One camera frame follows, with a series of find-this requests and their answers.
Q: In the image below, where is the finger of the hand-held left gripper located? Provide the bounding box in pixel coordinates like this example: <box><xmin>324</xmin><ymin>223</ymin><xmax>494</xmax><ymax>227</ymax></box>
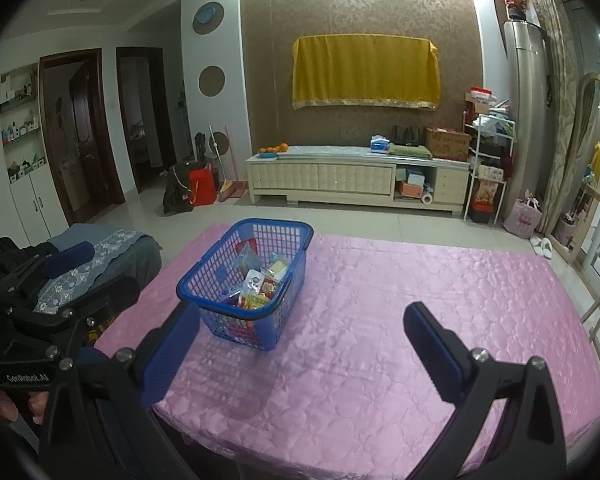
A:
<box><xmin>0</xmin><ymin>241</ymin><xmax>95</xmax><ymax>291</ymax></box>
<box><xmin>7</xmin><ymin>275</ymin><xmax>141</xmax><ymax>329</ymax></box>

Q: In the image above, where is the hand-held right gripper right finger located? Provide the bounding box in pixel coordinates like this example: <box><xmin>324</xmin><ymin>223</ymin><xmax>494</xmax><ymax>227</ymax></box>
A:
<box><xmin>403</xmin><ymin>301</ymin><xmax>568</xmax><ymax>480</ymax></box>

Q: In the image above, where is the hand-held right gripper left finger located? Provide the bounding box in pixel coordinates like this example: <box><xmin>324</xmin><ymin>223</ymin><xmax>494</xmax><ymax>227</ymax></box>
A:
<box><xmin>37</xmin><ymin>301</ymin><xmax>203</xmax><ymax>480</ymax></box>

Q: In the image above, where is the red green snack packet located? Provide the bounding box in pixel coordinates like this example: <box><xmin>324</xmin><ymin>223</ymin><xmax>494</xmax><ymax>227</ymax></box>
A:
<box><xmin>232</xmin><ymin>292</ymin><xmax>276</xmax><ymax>311</ymax></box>

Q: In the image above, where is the light blue cartoon packet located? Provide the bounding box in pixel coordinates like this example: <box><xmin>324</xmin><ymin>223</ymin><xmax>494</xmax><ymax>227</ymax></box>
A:
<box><xmin>241</xmin><ymin>269</ymin><xmax>267</xmax><ymax>295</ymax></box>

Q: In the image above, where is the blue plastic basket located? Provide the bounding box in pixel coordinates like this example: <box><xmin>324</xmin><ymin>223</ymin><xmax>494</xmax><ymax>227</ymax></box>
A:
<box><xmin>176</xmin><ymin>218</ymin><xmax>315</xmax><ymax>352</ymax></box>

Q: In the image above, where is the person's left hand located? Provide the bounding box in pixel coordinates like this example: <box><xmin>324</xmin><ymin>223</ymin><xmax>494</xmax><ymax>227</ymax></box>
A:
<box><xmin>0</xmin><ymin>389</ymin><xmax>49</xmax><ymax>426</ymax></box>

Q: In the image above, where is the grey embroidered chair cover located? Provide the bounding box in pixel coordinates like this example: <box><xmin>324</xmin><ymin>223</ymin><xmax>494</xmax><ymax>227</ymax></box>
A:
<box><xmin>32</xmin><ymin>223</ymin><xmax>163</xmax><ymax>313</ymax></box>

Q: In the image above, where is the pink quilted tablecloth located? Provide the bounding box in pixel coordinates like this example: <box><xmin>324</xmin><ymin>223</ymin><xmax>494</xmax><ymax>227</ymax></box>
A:
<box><xmin>94</xmin><ymin>223</ymin><xmax>600</xmax><ymax>480</ymax></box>

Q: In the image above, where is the black bag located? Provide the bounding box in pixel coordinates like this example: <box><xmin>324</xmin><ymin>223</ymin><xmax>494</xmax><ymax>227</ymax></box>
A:
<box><xmin>162</xmin><ymin>162</ymin><xmax>196</xmax><ymax>214</ymax></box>

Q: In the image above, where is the dark wooden door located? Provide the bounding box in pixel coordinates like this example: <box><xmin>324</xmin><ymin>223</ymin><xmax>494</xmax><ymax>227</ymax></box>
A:
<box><xmin>39</xmin><ymin>49</ymin><xmax>126</xmax><ymax>226</ymax></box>

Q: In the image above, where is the pink tote bag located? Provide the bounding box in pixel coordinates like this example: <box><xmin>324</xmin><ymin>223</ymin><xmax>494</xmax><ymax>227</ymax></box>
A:
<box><xmin>502</xmin><ymin>190</ymin><xmax>545</xmax><ymax>238</ymax></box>

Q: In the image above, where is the red broom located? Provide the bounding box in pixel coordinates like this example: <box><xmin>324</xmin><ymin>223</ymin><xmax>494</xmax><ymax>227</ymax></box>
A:
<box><xmin>217</xmin><ymin>125</ymin><xmax>248</xmax><ymax>203</ymax></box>

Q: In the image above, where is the red yellow gift bag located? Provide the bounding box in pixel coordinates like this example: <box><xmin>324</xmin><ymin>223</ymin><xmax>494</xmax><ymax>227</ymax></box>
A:
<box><xmin>472</xmin><ymin>182</ymin><xmax>498</xmax><ymax>211</ymax></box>

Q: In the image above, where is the white mop pole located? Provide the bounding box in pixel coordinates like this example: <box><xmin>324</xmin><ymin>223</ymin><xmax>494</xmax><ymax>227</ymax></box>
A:
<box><xmin>208</xmin><ymin>125</ymin><xmax>228</xmax><ymax>187</ymax></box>

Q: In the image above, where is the white metal rack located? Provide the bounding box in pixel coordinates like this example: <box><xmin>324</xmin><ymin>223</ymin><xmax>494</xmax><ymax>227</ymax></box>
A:
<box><xmin>462</xmin><ymin>92</ymin><xmax>516</xmax><ymax>223</ymax></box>

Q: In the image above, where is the green cushion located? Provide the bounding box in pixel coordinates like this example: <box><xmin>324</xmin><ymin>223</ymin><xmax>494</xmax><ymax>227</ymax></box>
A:
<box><xmin>388</xmin><ymin>144</ymin><xmax>434</xmax><ymax>161</ymax></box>

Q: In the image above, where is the cream television cabinet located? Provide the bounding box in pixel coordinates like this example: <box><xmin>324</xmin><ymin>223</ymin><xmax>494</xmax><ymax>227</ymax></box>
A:
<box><xmin>245</xmin><ymin>145</ymin><xmax>472</xmax><ymax>218</ymax></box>

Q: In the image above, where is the brown cardboard box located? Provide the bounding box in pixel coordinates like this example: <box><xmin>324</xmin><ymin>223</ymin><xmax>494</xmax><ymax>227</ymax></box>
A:
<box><xmin>425</xmin><ymin>126</ymin><xmax>472</xmax><ymax>162</ymax></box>

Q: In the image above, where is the black router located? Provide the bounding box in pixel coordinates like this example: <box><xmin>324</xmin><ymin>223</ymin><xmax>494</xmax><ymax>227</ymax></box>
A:
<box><xmin>391</xmin><ymin>125</ymin><xmax>423</xmax><ymax>147</ymax></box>

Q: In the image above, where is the wooden clothes rack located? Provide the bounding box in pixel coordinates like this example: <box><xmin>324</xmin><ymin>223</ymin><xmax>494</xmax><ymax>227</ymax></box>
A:
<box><xmin>577</xmin><ymin>185</ymin><xmax>600</xmax><ymax>361</ymax></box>

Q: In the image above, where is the white plastic bag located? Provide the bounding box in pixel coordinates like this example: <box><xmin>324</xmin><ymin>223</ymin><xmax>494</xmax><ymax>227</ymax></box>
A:
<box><xmin>472</xmin><ymin>112</ymin><xmax>513</xmax><ymax>136</ymax></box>

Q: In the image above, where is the red white box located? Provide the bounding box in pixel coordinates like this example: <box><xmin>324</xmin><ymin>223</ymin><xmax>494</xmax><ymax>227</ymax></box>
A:
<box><xmin>467</xmin><ymin>86</ymin><xmax>496</xmax><ymax>106</ymax></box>

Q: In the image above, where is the silver standing air conditioner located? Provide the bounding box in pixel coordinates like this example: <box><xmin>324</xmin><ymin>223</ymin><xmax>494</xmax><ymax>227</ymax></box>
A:
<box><xmin>502</xmin><ymin>20</ymin><xmax>556</xmax><ymax>201</ymax></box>

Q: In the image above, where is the arched standing mirror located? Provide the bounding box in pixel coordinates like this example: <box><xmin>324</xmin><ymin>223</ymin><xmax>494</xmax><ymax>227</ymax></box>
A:
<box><xmin>550</xmin><ymin>72</ymin><xmax>600</xmax><ymax>263</ymax></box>

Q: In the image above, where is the yellow cloth cover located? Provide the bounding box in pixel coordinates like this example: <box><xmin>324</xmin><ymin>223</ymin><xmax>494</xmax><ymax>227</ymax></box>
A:
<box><xmin>291</xmin><ymin>35</ymin><xmax>441</xmax><ymax>111</ymax></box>

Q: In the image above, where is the glass balcony door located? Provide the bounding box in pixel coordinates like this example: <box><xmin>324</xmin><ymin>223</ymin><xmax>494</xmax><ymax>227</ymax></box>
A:
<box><xmin>562</xmin><ymin>0</ymin><xmax>600</xmax><ymax>111</ymax></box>

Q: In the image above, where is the white wall shelf cabinet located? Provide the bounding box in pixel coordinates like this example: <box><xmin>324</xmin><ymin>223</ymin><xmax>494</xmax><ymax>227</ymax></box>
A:
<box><xmin>0</xmin><ymin>67</ymin><xmax>51</xmax><ymax>246</ymax></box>

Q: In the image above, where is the round brown wall disc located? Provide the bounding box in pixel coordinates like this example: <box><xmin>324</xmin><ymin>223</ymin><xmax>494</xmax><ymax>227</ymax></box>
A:
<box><xmin>192</xmin><ymin>2</ymin><xmax>226</xmax><ymax>36</ymax></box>
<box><xmin>198</xmin><ymin>65</ymin><xmax>226</xmax><ymax>97</ymax></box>
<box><xmin>207</xmin><ymin>131</ymin><xmax>230</xmax><ymax>157</ymax></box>

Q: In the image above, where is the dark wooden doorway frame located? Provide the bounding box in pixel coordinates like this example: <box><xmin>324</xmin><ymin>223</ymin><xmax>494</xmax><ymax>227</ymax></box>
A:
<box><xmin>116</xmin><ymin>47</ymin><xmax>177</xmax><ymax>193</ymax></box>

